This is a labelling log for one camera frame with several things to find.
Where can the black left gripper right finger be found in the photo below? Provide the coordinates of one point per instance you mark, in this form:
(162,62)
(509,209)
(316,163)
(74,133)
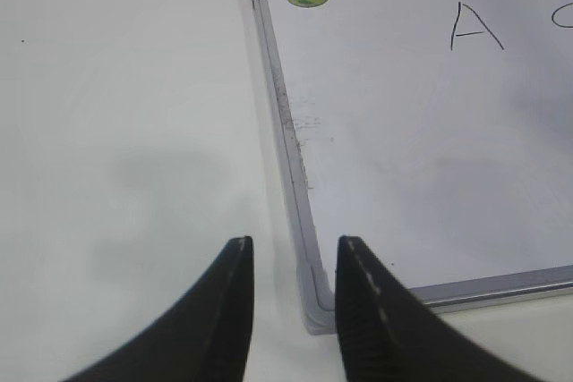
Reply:
(387,334)

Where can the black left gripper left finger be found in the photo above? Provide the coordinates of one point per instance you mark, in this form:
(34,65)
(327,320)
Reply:
(204,336)

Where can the white board with grey frame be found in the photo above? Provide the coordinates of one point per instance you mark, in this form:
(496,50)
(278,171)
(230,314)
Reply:
(439,131)

